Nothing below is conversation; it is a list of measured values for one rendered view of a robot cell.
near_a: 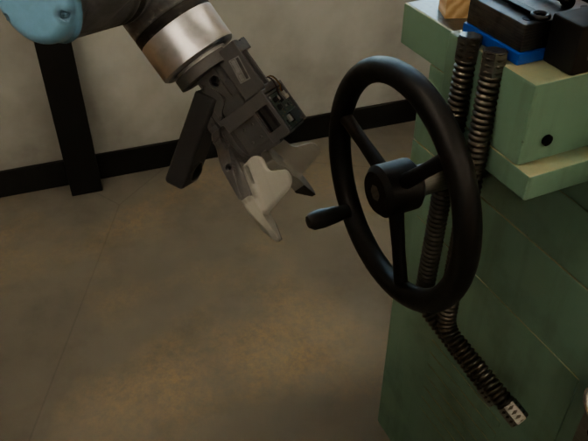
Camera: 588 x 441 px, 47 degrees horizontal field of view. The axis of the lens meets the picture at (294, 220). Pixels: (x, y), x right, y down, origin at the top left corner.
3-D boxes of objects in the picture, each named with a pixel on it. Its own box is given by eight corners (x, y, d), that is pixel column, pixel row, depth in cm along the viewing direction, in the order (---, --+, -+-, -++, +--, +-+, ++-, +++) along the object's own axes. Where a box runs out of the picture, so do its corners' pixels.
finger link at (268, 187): (298, 213, 66) (269, 136, 70) (253, 241, 68) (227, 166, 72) (315, 219, 68) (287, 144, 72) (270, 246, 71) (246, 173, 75)
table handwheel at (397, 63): (388, 9, 62) (492, 311, 60) (557, -22, 69) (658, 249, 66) (297, 114, 90) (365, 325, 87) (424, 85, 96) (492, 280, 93)
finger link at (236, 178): (242, 191, 69) (219, 122, 72) (231, 198, 69) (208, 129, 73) (269, 200, 72) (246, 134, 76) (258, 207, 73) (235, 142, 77)
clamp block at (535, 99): (435, 104, 78) (445, 29, 73) (528, 82, 83) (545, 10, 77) (519, 169, 68) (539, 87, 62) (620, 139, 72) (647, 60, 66)
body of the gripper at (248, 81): (293, 138, 70) (223, 39, 68) (232, 180, 73) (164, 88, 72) (311, 122, 77) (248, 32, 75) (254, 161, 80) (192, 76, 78)
